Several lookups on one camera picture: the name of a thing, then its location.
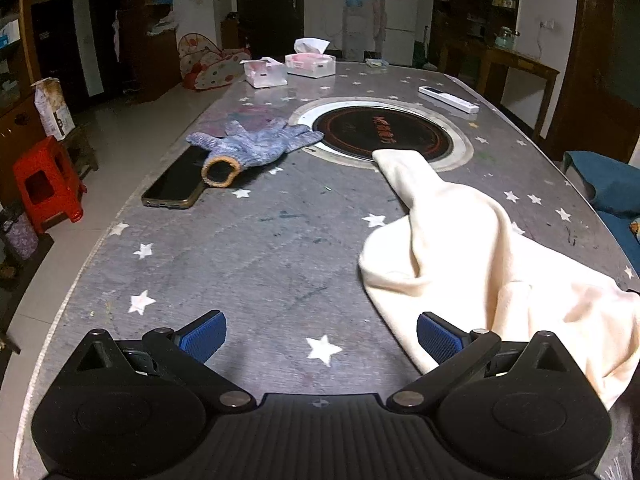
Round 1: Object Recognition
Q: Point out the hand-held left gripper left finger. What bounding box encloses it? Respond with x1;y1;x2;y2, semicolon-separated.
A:
75;310;255;411

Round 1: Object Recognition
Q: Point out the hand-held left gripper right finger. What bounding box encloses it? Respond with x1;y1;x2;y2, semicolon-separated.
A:
386;311;586;413

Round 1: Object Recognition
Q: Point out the cream white garment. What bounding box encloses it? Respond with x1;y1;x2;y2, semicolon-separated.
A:
358;149;640;411

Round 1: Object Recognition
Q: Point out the black smartphone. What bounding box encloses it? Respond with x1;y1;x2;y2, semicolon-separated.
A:
141;145;211;209

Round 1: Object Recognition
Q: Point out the blue knit work glove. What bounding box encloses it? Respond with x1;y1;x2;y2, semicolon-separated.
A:
186;119;325;190

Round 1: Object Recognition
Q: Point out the purple patterned bag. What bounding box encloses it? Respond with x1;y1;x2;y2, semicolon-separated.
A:
0;210;41;263

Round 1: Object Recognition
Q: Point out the red plastic stool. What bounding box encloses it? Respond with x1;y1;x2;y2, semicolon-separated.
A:
12;136;87;235

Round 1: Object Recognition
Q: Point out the round built-in induction cooker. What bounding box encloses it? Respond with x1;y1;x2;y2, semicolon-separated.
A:
288;96;474;167

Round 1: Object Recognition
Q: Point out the low wooden stool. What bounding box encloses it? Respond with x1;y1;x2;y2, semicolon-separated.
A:
60;125;100;178

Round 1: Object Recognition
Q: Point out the blue sofa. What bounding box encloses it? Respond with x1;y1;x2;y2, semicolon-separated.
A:
562;150;640;281

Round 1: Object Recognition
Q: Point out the white power strip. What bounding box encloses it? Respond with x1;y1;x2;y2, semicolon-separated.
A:
418;85;480;115

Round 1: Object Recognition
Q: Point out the dotted folding food cover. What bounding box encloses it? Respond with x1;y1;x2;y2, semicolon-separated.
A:
178;33;252;92

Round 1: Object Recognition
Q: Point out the printed paper sack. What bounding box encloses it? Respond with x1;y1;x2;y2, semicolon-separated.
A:
33;77;77;142

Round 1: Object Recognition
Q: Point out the wooden side table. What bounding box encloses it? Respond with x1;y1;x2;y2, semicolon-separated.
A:
437;40;560;141

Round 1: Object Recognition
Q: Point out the large pink tissue box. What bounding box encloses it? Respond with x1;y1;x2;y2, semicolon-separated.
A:
285;38;336;78

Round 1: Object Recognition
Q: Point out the brown wooden shelf unit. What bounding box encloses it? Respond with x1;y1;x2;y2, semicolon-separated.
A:
132;0;182;103

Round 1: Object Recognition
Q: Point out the glass kettle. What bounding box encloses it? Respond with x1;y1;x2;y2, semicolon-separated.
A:
494;26;520;50

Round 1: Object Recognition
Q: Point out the wooden display cabinet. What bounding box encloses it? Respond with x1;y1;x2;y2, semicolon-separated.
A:
0;0;51;211

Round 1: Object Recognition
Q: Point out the white water dispenser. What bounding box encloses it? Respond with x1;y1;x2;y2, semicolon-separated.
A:
342;8;366;61

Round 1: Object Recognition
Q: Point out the dark wooden door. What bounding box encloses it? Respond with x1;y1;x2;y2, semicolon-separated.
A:
545;0;640;163

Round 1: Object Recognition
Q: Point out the white refrigerator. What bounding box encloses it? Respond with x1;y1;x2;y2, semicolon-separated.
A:
382;0;419;67

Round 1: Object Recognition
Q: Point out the dark wooden wall shelf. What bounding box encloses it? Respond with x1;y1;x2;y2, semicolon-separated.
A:
432;0;523;78

